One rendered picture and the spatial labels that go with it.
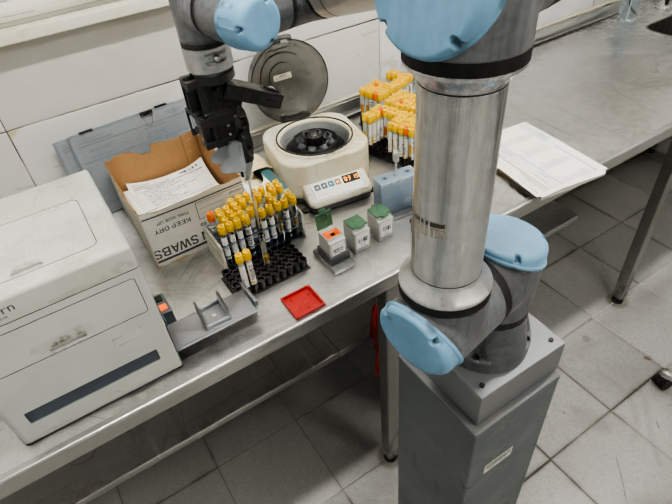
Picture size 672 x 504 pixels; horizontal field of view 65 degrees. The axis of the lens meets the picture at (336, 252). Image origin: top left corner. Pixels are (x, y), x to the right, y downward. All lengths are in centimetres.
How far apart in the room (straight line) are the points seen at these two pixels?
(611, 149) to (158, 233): 118
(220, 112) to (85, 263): 32
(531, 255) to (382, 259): 49
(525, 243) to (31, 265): 70
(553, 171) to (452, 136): 96
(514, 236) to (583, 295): 168
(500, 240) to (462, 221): 19
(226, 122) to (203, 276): 41
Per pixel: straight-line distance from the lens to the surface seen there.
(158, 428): 174
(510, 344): 86
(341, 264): 114
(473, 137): 52
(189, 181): 140
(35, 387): 97
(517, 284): 75
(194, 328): 104
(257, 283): 111
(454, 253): 59
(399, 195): 126
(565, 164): 149
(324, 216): 112
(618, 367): 222
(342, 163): 132
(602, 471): 197
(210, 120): 90
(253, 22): 75
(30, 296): 86
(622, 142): 166
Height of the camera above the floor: 166
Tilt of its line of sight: 41 degrees down
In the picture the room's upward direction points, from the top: 6 degrees counter-clockwise
